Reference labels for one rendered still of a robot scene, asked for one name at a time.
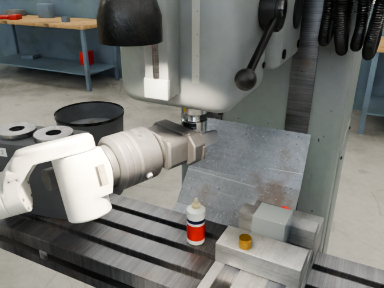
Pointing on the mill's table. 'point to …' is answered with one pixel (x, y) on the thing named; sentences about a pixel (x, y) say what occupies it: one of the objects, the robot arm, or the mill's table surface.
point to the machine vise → (222, 268)
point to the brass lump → (244, 242)
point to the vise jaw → (263, 257)
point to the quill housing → (205, 55)
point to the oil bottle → (195, 223)
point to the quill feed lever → (243, 75)
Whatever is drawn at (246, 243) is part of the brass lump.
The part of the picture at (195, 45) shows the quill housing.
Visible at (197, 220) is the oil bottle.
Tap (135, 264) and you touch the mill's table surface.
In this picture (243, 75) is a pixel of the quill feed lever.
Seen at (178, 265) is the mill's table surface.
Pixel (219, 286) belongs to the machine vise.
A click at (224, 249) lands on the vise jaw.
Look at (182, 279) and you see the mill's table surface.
